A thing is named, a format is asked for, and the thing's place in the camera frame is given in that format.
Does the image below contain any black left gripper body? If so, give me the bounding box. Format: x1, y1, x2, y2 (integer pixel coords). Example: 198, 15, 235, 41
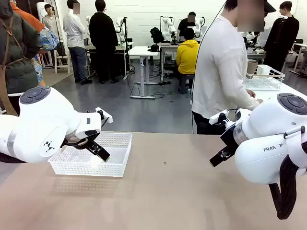
61, 133, 100, 151

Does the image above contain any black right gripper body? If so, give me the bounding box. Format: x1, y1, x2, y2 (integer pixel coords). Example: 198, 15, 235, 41
220, 125, 241, 154

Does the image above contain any white perforated plastic basket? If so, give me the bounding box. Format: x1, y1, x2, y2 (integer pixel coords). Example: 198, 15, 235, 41
47, 132, 133, 178

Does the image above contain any person right forearm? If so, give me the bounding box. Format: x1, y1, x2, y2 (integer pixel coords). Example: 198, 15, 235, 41
237, 95, 260, 111

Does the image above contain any person in white sweater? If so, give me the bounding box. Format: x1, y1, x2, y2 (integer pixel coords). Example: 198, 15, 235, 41
191, 0, 267, 135

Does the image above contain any white plastic cup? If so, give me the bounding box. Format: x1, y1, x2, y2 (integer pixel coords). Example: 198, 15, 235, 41
257, 64, 272, 75

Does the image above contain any white side table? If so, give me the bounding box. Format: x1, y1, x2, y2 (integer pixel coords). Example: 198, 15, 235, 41
244, 79, 307, 103

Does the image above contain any white wooden stool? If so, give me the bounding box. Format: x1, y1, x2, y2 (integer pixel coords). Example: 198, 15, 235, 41
53, 49, 71, 74

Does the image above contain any person in yellow hoodie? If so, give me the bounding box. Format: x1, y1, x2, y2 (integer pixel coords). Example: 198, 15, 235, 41
176, 27, 200, 94

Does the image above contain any person in green jacket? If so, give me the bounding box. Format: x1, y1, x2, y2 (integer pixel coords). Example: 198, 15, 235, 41
0, 0, 42, 117

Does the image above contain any person in orange jacket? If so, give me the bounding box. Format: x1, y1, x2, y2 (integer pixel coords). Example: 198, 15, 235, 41
11, 1, 60, 87

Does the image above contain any person in black coat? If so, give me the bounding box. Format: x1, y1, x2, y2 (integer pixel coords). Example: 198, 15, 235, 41
89, 0, 120, 84

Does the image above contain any white standing desk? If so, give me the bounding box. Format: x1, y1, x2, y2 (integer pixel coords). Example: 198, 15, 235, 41
129, 46, 161, 99

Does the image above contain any person in black jacket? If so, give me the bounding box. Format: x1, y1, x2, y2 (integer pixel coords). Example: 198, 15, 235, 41
263, 1, 300, 72

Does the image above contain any person in white shirt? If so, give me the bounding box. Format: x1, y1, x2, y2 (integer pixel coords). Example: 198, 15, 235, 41
62, 0, 93, 85

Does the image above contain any person in grey hoodie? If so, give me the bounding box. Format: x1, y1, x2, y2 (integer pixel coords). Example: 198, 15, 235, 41
42, 4, 63, 50

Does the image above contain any person in black t-shirt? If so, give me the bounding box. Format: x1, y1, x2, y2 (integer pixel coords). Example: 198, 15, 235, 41
177, 11, 198, 36

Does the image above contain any black backpack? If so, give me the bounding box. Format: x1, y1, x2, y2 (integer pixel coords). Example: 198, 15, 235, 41
150, 27, 165, 44

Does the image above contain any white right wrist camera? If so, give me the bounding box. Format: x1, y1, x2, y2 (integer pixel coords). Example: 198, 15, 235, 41
208, 109, 231, 125

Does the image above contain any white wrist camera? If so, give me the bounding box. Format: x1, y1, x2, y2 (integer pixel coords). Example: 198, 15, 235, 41
208, 109, 231, 125
95, 107, 113, 124

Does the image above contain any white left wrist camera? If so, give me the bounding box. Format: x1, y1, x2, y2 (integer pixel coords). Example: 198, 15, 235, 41
95, 107, 113, 124

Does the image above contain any white wire dish rack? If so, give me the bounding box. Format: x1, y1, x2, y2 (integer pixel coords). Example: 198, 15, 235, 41
244, 68, 286, 91

